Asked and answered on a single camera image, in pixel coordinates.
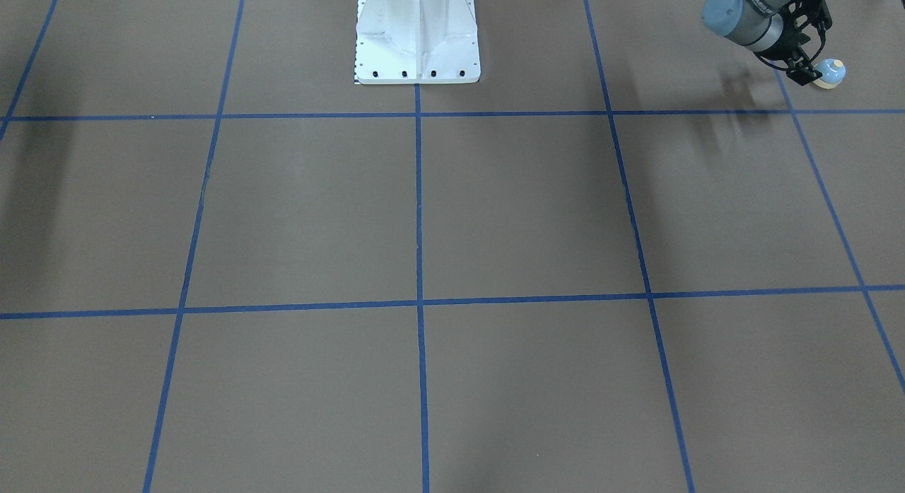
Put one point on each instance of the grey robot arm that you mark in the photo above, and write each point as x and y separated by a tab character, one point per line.
743	22

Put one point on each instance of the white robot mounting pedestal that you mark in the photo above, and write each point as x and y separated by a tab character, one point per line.
407	42

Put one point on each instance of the light blue call bell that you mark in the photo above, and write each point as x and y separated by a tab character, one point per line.
831	73

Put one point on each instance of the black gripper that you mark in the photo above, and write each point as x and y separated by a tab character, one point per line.
791	49

